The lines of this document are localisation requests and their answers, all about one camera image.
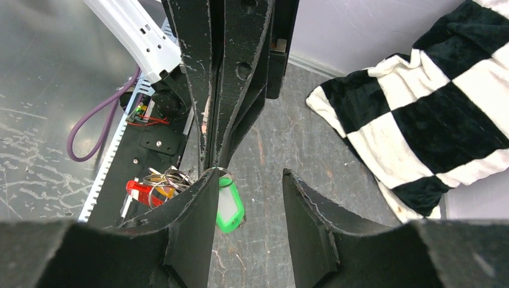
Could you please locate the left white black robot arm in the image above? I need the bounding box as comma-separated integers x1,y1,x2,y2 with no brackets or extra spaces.
86,1,299,172

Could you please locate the yellow key tag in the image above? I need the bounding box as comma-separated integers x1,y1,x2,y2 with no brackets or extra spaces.
152,175,176,199

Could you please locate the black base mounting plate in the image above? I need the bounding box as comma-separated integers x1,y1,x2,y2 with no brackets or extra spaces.
87,113,194,228

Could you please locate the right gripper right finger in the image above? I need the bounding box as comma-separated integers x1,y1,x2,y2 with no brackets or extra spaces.
282,169,508,287

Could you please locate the green key tag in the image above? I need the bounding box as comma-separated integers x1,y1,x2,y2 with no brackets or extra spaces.
216,176,245,233

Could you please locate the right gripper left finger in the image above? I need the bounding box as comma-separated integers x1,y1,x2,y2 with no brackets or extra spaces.
1,172,218,287

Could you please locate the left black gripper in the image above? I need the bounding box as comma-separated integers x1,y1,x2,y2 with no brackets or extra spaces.
163,1,299,171

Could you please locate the red key tag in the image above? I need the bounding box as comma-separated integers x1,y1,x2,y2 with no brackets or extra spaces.
125,180,166,208

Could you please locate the black white checkered pillow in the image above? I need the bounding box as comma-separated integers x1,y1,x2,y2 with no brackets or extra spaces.
306,1,508,223

